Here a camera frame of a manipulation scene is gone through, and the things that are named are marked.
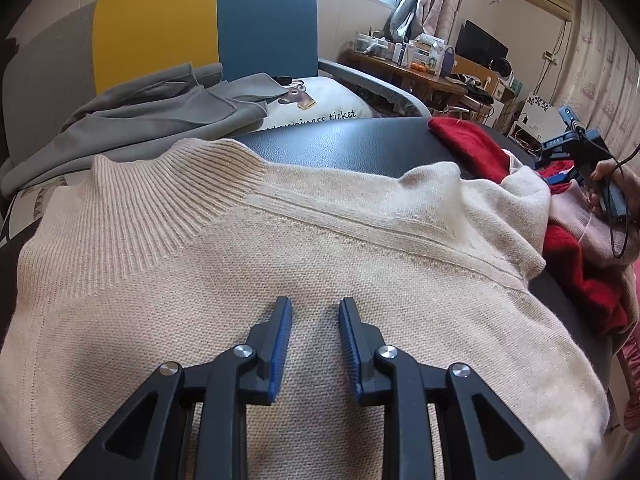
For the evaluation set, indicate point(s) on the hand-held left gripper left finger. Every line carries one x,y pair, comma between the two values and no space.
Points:
282,340

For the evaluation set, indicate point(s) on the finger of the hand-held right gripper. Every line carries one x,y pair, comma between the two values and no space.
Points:
560,177
552,144

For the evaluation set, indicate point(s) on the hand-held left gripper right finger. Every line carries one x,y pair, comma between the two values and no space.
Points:
348,345

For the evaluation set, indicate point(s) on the pink knit sweater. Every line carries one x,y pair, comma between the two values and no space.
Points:
595,235

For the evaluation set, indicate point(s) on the red sweater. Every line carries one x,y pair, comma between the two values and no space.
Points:
470,145

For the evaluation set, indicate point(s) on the cream knit sweater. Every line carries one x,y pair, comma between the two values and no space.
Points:
300,240

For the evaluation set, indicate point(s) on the person's right hand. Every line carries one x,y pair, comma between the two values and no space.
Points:
612,170

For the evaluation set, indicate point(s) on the white leaf-print cabinet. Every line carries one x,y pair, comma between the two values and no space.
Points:
537,115

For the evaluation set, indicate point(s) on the ship print curtain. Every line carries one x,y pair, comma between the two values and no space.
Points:
600,60

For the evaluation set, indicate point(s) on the small fan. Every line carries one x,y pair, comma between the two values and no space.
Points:
501,69

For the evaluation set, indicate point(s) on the wooden chair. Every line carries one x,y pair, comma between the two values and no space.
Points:
472,67

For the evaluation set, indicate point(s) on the black monitor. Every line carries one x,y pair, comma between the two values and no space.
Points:
480,42

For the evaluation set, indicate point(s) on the blue bag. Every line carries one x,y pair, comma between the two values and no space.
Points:
447,62

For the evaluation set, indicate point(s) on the wooden desk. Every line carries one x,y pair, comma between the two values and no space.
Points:
400,72

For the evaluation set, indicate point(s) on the grey curtain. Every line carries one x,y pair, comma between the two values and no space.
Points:
400,15

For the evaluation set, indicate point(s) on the glass jar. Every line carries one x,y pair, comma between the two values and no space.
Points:
362,44

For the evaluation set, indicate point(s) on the pink ruffled blanket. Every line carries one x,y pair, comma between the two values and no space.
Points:
632,390

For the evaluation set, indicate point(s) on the printed white cushion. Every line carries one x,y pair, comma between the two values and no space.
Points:
330,100

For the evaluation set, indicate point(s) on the grey garment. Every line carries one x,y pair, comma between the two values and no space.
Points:
150,120

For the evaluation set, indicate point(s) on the grey yellow blue armchair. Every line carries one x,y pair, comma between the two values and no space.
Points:
150,30

